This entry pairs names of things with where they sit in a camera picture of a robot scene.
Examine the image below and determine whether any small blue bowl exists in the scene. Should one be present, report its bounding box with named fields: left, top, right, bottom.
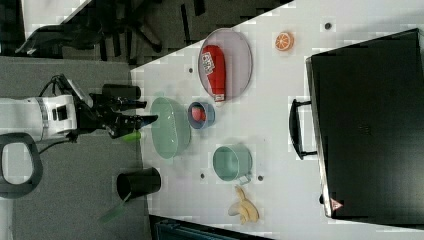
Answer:
left=188, top=102, right=215, bottom=129

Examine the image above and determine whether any large green bowl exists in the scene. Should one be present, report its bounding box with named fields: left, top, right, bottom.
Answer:
left=151, top=97, right=191, bottom=159

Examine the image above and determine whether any orange slice toy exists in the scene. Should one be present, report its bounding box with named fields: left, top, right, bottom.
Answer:
left=275, top=32, right=294, bottom=51

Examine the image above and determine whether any black cylinder on floor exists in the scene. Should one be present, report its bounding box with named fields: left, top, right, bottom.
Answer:
left=102, top=84, right=141, bottom=99

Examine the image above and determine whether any black bucket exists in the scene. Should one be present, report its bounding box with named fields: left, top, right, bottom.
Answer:
left=116, top=167, right=161, bottom=200

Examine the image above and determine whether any dark blue crate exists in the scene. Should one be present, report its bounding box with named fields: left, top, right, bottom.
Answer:
left=149, top=214, right=272, bottom=240

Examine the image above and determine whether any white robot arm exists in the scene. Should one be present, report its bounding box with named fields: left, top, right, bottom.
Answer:
left=1, top=93, right=158, bottom=143

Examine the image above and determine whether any red ketchup bottle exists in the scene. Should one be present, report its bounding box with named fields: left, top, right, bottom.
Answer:
left=201, top=45, right=226, bottom=102

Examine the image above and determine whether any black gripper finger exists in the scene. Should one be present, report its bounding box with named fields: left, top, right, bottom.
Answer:
left=135, top=115, right=158, bottom=129
left=117, top=100, right=147, bottom=111

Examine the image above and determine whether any green marker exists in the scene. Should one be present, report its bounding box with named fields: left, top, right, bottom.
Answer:
left=121, top=131, right=141, bottom=142

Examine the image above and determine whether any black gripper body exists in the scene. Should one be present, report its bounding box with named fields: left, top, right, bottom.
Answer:
left=75, top=94, right=136, bottom=139

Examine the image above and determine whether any red strawberry toy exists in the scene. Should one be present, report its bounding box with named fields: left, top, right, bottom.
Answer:
left=191, top=107, right=206, bottom=122

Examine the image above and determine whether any green stick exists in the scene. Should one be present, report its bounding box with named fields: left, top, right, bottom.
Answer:
left=98, top=194, right=131, bottom=224

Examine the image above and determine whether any grey round plate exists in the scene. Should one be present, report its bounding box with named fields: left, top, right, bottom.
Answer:
left=197, top=28, right=253, bottom=101

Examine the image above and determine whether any black office chair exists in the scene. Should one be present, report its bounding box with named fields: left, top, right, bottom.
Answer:
left=15, top=0, right=162, bottom=62

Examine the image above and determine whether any green mug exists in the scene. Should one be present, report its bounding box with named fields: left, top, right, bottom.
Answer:
left=212, top=144, right=253, bottom=185

